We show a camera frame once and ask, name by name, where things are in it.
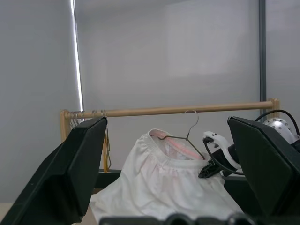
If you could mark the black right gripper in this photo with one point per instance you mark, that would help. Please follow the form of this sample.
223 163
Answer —
220 158

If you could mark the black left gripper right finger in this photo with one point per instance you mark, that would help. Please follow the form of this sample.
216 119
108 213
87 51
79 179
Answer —
269 168

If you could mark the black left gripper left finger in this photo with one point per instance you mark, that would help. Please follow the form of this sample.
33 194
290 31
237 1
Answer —
58 182

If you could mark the white fabric shorts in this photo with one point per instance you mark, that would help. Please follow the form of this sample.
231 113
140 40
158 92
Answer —
159 187

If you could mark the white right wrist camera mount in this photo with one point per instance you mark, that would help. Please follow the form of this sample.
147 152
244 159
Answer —
220 140

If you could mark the black metal frame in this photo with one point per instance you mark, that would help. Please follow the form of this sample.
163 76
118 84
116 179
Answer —
107 179

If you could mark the grey window frame post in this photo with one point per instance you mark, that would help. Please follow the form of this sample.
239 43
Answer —
263 47

